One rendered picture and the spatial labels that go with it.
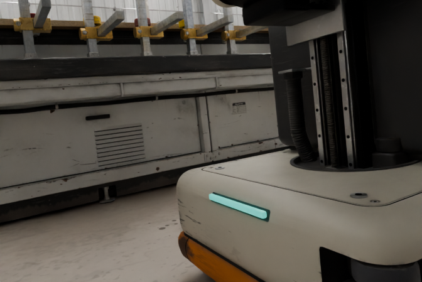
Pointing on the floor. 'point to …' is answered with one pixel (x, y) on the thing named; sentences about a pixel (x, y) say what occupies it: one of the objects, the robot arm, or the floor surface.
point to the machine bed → (124, 130)
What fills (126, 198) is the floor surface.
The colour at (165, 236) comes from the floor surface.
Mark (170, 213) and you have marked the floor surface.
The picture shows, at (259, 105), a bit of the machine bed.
